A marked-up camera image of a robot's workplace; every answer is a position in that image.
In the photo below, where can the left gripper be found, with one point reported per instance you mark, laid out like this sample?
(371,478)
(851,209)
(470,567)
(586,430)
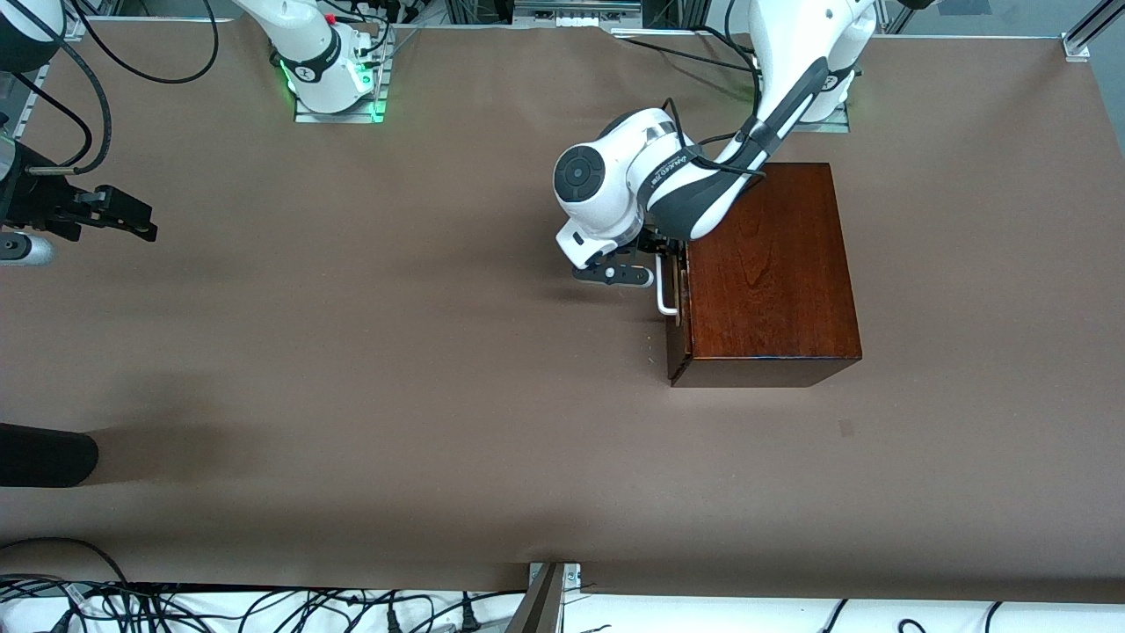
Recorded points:
(661,245)

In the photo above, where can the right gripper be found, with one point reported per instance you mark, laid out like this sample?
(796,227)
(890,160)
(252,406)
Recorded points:
(35,204)

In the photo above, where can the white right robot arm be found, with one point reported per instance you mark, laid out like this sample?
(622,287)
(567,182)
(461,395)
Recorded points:
(308,35)

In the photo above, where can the dark brown wooden cabinet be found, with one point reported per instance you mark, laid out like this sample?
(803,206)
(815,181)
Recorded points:
(773,281)

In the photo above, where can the black padded cylinder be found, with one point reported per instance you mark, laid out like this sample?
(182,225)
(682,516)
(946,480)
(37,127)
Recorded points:
(44,455)

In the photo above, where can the white power strip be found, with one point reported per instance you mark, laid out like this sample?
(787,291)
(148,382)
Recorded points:
(571,13)

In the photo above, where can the diagonal aluminium profile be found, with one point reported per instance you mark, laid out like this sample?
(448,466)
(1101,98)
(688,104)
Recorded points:
(1099,18)

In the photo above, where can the aluminium side rail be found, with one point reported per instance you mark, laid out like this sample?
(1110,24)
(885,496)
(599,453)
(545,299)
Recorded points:
(35,88)

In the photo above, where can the metal table corner bracket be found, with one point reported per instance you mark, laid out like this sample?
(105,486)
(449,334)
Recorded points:
(77,31)
(1077,48)

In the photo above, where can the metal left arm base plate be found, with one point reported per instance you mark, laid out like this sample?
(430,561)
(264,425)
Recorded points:
(839,123)

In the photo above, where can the small metal bracket plate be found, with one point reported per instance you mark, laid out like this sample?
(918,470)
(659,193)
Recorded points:
(573,576)

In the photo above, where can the aluminium frame strut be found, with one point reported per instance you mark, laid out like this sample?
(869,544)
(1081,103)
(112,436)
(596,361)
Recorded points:
(538,607)

